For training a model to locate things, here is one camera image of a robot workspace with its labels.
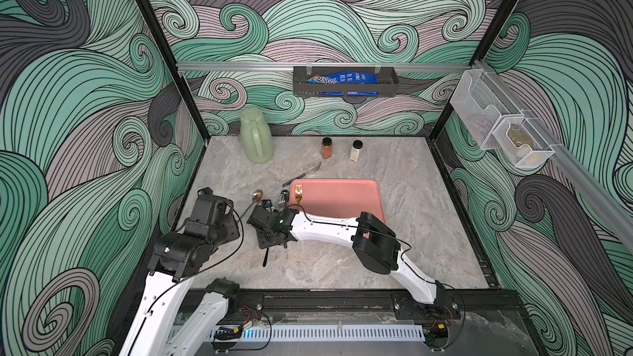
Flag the gold fork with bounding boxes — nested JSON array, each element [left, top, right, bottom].
[[295, 184, 303, 204]]

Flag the pink tray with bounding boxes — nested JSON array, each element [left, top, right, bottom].
[[288, 179, 386, 223]]

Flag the patterned silver fork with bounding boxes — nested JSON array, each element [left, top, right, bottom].
[[277, 189, 290, 209]]

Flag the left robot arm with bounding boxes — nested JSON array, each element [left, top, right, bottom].
[[120, 188, 240, 355]]

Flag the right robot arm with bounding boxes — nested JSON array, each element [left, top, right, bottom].
[[247, 204, 459, 316]]

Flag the green pitcher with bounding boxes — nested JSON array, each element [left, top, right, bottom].
[[240, 108, 275, 164]]

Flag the orange spice jar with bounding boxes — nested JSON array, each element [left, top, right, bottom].
[[321, 137, 333, 160]]

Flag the white spice jar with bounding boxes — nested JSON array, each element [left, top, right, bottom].
[[349, 140, 364, 162]]

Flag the blue snack bag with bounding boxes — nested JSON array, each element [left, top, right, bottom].
[[302, 72, 379, 96]]

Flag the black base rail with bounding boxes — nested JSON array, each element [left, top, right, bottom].
[[226, 289, 523, 323]]

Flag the white slotted cable duct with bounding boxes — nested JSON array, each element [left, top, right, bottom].
[[167, 325, 426, 343]]

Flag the black wall basket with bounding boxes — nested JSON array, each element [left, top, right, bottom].
[[293, 65, 400, 97]]

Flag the aluminium back rail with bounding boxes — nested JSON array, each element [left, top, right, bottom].
[[176, 61, 471, 74]]

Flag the aluminium rail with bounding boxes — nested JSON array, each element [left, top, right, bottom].
[[176, 61, 471, 74], [472, 60, 632, 250]]

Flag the large clear wall bin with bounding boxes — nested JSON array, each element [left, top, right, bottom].
[[450, 69, 511, 150]]

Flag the small clear wall bin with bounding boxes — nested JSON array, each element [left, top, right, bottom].
[[492, 114, 555, 170]]

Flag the aluminium right rail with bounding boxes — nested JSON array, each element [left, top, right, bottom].
[[472, 60, 632, 250]]

